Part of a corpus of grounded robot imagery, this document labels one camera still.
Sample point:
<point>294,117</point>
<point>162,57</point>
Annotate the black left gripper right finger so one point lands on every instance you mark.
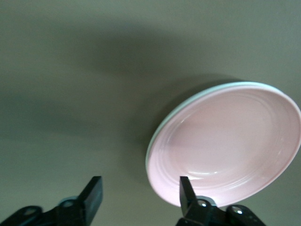
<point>188,200</point>

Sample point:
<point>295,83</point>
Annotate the brown table cloth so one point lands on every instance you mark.
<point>70,94</point>

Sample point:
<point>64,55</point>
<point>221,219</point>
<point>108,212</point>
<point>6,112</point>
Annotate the pink plate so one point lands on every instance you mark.
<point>223,141</point>

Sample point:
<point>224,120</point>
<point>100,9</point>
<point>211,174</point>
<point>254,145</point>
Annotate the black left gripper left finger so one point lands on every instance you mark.
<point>91,202</point>

